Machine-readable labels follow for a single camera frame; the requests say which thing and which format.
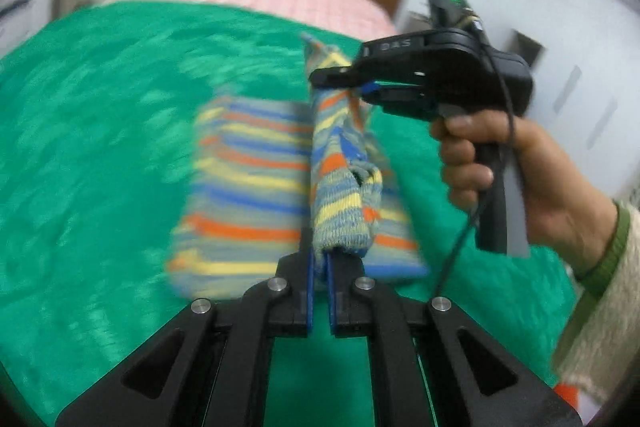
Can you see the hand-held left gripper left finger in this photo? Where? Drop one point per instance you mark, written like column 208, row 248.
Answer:
column 295, row 297

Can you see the orange knitted cushion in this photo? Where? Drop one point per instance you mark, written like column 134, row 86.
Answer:
column 567, row 397

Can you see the striped knitted sweater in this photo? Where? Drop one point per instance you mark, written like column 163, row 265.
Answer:
column 250, row 192

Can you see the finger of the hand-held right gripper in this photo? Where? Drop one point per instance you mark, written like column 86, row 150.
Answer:
column 335, row 78
column 405, row 101

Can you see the green floral blanket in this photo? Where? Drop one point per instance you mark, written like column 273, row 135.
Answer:
column 100, row 147

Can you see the person's right forearm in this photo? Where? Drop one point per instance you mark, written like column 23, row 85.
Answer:
column 607, row 297

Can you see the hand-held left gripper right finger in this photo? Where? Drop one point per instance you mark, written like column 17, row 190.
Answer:
column 345, row 302

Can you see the person's right hand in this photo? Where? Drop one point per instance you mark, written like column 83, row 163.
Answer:
column 550, row 187

